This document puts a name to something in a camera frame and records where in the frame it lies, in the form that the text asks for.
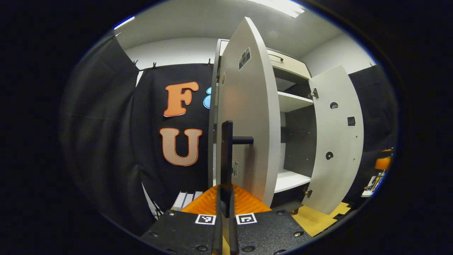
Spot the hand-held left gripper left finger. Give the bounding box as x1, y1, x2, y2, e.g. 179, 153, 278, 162
140, 184, 225, 255

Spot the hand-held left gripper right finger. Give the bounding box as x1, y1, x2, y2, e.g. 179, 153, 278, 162
228, 184, 314, 255

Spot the black handle camera sticker door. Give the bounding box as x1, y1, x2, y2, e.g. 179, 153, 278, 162
220, 120, 254, 218

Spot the beige double-door shoe cabinet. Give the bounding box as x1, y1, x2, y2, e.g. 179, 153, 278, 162
212, 38, 316, 213

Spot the cabinet door with camera sticker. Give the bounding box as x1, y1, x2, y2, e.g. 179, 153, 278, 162
208, 17, 282, 208

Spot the white tool tray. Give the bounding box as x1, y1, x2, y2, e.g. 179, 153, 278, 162
361, 170, 386, 198

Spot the black backdrop cloth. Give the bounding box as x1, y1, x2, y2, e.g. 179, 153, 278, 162
60, 35, 398, 234

